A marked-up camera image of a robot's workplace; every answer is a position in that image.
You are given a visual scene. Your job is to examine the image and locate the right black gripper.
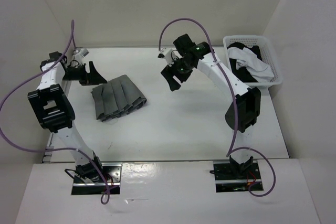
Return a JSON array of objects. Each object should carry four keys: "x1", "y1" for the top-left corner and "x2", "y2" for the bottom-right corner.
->
[{"x1": 161, "y1": 55, "x2": 194, "y2": 91}]

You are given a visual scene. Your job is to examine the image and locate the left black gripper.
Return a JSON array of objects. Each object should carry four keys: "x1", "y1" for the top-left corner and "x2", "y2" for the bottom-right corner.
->
[{"x1": 62, "y1": 61, "x2": 107, "y2": 86}]

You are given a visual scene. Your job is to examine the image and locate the grey pleated skirt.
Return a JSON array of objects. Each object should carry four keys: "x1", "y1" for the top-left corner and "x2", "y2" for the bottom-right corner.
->
[{"x1": 91, "y1": 74, "x2": 147, "y2": 122}]

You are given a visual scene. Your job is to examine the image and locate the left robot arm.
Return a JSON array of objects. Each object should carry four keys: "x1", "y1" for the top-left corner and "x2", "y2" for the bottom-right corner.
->
[{"x1": 27, "y1": 50, "x2": 107, "y2": 183}]

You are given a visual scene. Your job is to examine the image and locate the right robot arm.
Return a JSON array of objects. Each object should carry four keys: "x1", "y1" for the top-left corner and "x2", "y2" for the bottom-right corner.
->
[{"x1": 158, "y1": 34, "x2": 261, "y2": 141}]

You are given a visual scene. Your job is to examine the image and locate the black skirt in basket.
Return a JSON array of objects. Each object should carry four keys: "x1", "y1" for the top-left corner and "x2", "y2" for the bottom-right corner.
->
[{"x1": 227, "y1": 42, "x2": 262, "y2": 83}]

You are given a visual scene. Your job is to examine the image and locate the white skirt in basket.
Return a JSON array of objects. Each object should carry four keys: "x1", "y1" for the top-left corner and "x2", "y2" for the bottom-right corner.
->
[{"x1": 227, "y1": 48, "x2": 274, "y2": 82}]

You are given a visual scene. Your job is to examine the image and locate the white plastic laundry basket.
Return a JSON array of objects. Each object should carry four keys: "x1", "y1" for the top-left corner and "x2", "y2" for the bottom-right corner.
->
[{"x1": 223, "y1": 35, "x2": 283, "y2": 88}]

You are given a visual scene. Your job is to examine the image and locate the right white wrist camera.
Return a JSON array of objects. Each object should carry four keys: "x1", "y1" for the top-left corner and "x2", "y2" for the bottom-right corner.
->
[{"x1": 158, "y1": 48, "x2": 179, "y2": 66}]

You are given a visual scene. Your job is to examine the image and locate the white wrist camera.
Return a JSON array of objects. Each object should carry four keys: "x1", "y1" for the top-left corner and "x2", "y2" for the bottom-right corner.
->
[
  {"x1": 73, "y1": 47, "x2": 89, "y2": 65},
  {"x1": 158, "y1": 48, "x2": 179, "y2": 66}
]

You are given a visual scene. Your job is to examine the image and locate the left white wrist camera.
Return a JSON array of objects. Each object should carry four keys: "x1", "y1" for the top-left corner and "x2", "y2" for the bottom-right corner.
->
[{"x1": 73, "y1": 47, "x2": 89, "y2": 65}]

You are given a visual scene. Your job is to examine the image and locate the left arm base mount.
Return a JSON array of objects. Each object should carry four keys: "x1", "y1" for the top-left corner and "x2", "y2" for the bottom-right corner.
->
[{"x1": 65, "y1": 163, "x2": 122, "y2": 195}]

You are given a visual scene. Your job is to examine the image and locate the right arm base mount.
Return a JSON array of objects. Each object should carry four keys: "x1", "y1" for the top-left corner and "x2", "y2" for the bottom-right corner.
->
[{"x1": 209, "y1": 161, "x2": 264, "y2": 193}]

